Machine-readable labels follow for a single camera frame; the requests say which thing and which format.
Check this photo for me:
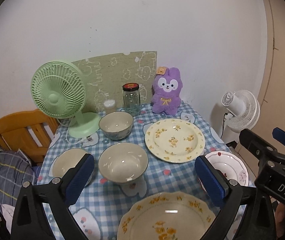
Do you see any blue checkered tablecloth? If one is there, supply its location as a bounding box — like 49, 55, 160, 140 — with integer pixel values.
36, 101, 254, 240

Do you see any ceramic bowl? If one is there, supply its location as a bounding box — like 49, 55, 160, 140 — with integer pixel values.
99, 112, 134, 141
98, 142, 148, 184
49, 148, 95, 178

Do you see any beige door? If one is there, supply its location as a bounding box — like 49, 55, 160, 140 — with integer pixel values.
235, 0, 285, 160

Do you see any green desk fan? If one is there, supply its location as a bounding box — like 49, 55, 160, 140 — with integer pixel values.
30, 61, 100, 138

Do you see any small red white plate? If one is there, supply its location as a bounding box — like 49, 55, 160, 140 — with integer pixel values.
205, 151, 250, 186

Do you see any round yellow floral plate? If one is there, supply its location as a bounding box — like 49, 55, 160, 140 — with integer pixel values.
145, 119, 205, 164

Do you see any white standing fan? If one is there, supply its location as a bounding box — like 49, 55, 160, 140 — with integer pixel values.
221, 90, 260, 133

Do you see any white fan cable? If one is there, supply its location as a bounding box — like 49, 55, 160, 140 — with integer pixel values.
57, 118, 93, 144

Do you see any glass jar with black lid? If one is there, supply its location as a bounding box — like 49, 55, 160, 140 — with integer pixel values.
123, 82, 140, 116

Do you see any large scalloped yellow floral plate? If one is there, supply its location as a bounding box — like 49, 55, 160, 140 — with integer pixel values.
117, 191, 216, 239

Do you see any green cartoon board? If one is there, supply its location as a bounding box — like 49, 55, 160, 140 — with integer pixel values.
73, 51, 157, 112

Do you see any wooden bed headboard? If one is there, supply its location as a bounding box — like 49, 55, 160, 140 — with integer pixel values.
0, 109, 59, 164

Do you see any purple plush bunny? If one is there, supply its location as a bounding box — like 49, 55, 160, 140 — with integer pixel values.
151, 67, 183, 115

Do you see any grey plaid pillow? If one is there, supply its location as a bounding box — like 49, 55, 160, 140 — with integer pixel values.
0, 148, 37, 211

